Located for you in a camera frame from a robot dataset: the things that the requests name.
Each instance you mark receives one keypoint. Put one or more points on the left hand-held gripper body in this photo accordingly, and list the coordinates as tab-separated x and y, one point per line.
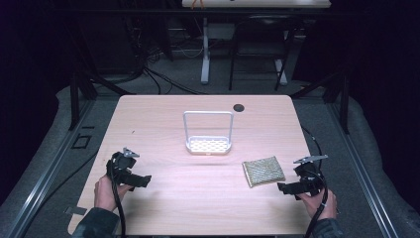
121	164

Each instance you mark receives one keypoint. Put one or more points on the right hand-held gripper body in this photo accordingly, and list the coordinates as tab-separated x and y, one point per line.
309	175

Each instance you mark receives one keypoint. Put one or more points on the gold mesh sponge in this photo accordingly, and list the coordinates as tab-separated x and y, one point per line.
263	171

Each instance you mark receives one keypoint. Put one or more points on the white sponge holder rack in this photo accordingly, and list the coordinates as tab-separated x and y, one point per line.
208	144

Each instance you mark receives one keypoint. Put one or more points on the person's right hand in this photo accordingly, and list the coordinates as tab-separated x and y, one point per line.
319	206

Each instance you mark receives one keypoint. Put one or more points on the person's left hand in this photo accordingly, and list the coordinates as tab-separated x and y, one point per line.
105	195

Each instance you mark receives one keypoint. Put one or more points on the grey tape strip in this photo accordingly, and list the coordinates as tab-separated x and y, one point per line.
75	210

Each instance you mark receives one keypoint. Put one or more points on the black table grommet hole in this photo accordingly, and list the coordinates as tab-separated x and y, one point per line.
238	107

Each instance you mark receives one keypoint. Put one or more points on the black chair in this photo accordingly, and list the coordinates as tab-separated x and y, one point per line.
261	36

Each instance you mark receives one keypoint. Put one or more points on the white desk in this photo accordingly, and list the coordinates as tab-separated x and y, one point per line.
257	3

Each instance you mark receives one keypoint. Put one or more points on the aluminium floor rail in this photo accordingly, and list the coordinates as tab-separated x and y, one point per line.
43	178
363	175

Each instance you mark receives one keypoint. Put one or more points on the black metal frame stand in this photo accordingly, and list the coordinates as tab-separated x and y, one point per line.
340	95
76	95

